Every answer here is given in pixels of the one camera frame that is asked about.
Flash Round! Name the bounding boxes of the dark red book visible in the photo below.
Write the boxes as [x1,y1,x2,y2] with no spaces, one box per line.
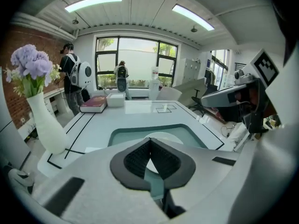
[79,96,108,113]

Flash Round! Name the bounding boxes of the white ceiling pipe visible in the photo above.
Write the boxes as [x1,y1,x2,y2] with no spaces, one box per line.
[10,12,79,42]

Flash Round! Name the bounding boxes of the white table with black lines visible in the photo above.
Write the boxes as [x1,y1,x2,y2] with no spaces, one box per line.
[37,99,234,178]

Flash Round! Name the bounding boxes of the white square container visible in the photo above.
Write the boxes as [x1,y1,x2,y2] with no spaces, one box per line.
[106,93,127,108]

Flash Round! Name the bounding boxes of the long ceiling light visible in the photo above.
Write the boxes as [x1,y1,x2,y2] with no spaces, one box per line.
[64,0,123,13]
[171,3,215,32]

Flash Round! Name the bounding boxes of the green tray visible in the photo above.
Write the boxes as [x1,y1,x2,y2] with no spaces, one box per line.
[107,124,208,202]

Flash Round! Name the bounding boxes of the white grey bag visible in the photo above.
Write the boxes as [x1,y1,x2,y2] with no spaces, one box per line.
[8,168,36,195]

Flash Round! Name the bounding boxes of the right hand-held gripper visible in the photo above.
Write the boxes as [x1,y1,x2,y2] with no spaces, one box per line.
[200,48,280,134]

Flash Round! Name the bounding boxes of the black office chair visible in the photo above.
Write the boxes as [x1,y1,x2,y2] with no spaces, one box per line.
[188,89,208,116]

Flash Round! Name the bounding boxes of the grey chair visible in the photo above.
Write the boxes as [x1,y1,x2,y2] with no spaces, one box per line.
[156,86,183,102]

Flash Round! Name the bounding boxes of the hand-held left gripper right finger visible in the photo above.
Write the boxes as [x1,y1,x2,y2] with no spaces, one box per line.
[149,138,289,224]

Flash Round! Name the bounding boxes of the white vase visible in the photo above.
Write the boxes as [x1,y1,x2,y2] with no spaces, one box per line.
[26,92,71,155]

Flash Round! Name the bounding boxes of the black framed window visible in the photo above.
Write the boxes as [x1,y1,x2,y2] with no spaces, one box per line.
[95,36,182,90]

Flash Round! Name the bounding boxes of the purple flowers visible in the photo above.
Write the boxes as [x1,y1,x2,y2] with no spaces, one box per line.
[4,44,62,99]

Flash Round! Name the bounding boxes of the white and black backpack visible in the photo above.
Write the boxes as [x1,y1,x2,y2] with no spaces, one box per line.
[116,66,128,93]

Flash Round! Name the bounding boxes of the white locker cabinet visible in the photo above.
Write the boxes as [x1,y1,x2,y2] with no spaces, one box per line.
[179,57,201,86]

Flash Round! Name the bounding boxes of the white round plate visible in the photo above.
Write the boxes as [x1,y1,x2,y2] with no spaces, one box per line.
[144,132,184,174]

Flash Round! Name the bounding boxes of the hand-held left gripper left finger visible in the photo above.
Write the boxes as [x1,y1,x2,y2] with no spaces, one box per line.
[30,138,170,224]

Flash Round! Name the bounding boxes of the white desk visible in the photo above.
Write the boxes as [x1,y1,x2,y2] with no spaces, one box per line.
[43,87,67,116]

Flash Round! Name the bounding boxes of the white water dispenser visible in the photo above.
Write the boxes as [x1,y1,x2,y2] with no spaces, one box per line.
[149,66,162,100]

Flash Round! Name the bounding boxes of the white dome backpack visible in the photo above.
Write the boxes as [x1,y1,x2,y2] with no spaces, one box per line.
[69,61,93,89]

